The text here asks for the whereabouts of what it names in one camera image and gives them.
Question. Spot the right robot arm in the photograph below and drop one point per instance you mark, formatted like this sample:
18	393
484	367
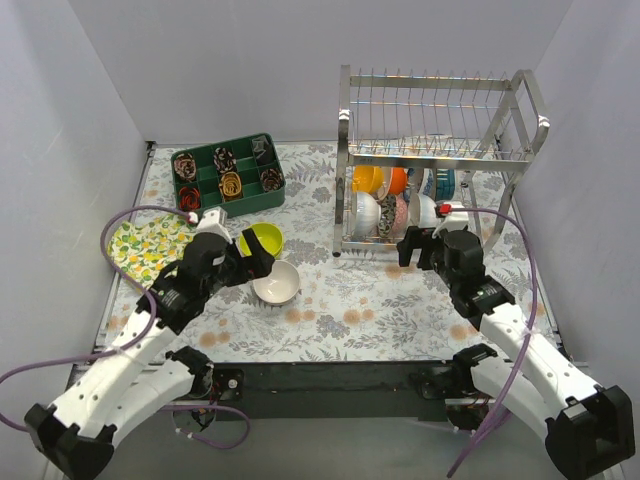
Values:
585	428

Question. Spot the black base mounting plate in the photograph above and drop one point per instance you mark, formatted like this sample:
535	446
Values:
425	390

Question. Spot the blue floral white bowl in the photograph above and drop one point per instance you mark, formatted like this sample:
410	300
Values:
421	181

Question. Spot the light blue white bowl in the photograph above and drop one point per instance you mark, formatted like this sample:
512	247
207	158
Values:
422	211

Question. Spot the teal bowl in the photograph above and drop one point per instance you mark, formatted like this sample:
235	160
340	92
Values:
445	184

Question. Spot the dark floral rolled tie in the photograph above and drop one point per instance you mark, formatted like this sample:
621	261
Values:
224	160

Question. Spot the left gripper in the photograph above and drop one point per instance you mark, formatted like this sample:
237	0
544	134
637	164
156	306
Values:
242	260

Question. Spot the floral table mat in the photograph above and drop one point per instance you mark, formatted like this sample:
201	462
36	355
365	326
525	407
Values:
360	306

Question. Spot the dark floral pink bowl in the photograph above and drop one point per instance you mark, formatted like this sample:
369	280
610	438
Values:
394	216

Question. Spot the beige bowl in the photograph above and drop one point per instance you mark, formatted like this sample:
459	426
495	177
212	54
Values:
280	286

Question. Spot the lime green bowl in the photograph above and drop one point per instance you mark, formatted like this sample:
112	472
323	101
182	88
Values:
265	229
273	246

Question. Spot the lemon print cloth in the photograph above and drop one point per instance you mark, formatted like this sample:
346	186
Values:
142	251

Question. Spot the steel two-tier dish rack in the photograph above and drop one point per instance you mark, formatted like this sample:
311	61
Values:
468	123

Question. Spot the yellow black rolled tie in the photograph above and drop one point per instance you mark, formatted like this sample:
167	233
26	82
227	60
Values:
230	186

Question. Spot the dark grey rolled tie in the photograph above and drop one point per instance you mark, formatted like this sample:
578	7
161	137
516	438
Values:
262	149

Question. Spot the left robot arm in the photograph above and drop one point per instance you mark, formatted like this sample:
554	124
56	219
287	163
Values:
79	431

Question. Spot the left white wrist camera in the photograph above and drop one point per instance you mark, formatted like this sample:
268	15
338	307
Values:
211	221

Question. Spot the green compartment tray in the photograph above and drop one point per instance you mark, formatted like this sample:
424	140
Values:
242	176

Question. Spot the pink brown rolled tie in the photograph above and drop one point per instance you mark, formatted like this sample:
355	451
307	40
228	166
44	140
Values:
185	167

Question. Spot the white ribbed bowl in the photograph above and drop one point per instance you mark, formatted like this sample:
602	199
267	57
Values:
365	213

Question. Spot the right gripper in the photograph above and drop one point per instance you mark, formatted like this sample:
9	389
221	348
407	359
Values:
422	252

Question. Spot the yellow orange bowl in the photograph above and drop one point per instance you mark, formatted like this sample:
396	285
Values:
368	179

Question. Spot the red black rolled tie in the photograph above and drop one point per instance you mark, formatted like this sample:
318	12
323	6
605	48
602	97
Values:
189	199

